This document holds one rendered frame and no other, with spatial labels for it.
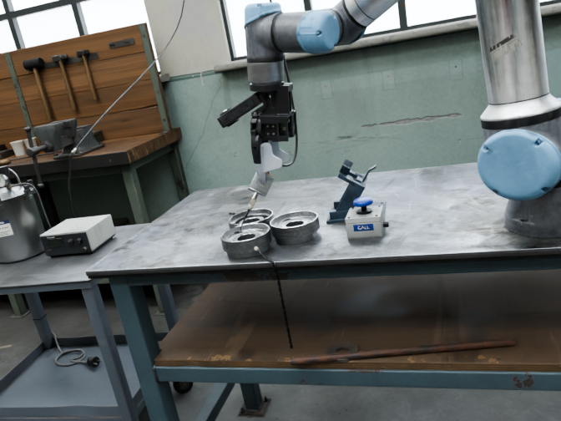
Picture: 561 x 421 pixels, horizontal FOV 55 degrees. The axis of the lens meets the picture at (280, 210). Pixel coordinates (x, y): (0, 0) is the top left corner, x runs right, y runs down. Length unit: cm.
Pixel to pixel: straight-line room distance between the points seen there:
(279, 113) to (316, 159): 169
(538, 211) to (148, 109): 226
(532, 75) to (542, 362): 55
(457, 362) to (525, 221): 31
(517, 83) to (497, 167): 13
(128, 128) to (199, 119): 38
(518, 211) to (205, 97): 212
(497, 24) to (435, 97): 182
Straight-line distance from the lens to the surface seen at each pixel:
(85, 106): 314
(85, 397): 197
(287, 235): 110
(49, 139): 265
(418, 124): 269
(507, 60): 87
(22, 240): 190
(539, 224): 103
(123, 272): 121
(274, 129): 112
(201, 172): 302
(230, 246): 109
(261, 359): 123
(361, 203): 108
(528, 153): 86
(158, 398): 139
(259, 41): 109
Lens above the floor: 120
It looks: 17 degrees down
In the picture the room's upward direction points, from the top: 10 degrees counter-clockwise
